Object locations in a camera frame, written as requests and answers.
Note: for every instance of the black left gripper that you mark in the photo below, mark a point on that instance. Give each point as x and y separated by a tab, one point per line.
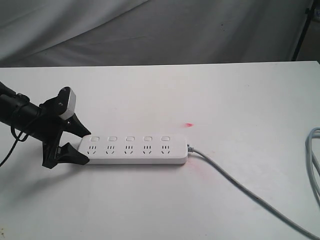
54	118

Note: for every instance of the white five-outlet power strip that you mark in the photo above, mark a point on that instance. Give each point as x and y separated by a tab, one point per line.
135	149

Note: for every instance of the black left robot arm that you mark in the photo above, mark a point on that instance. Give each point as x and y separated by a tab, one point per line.
17	111

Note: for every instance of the grey backdrop cloth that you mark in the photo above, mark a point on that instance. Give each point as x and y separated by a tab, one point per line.
73	33

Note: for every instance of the black tripod stand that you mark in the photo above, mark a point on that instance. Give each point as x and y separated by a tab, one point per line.
309	11

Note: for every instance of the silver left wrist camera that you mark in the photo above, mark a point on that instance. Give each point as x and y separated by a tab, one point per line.
65	103

